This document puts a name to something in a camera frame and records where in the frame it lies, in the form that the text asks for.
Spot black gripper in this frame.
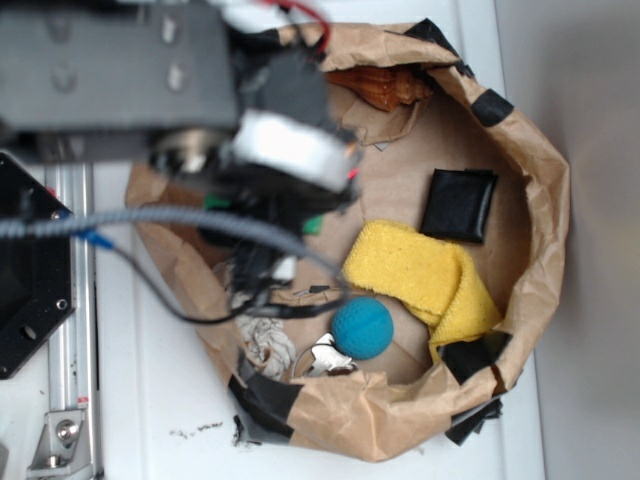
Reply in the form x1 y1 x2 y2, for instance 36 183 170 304
198 167 358 306

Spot green rectangular block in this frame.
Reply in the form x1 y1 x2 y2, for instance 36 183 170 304
203 194 323 235

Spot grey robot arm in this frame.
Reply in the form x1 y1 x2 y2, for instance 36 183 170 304
1 1 360 318

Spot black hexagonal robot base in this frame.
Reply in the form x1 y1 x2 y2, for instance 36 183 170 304
1 153 74 380

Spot white crumpled cloth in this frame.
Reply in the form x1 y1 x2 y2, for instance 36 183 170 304
214 259 300 380

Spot blue dimpled ball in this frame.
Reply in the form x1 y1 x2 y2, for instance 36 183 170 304
330 297 394 360

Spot yellow folded cloth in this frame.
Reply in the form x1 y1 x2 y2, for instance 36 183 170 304
343 219 503 363

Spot brown paper bag bin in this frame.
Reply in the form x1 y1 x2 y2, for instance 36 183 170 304
123 18 572 463

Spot black square leather pouch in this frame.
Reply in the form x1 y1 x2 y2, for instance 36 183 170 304
420 169 498 244

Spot orange spiral seashell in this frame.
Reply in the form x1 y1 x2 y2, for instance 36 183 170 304
325 66 433 112

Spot thin black cable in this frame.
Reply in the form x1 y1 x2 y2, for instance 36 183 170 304
74 227 346 325

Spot aluminium extrusion rail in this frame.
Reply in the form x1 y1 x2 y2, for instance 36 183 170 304
41 159 105 480

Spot grey braided cable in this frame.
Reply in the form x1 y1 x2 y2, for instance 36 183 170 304
0 208 351 294

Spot metal corner bracket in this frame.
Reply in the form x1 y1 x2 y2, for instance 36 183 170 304
26 409 92 479

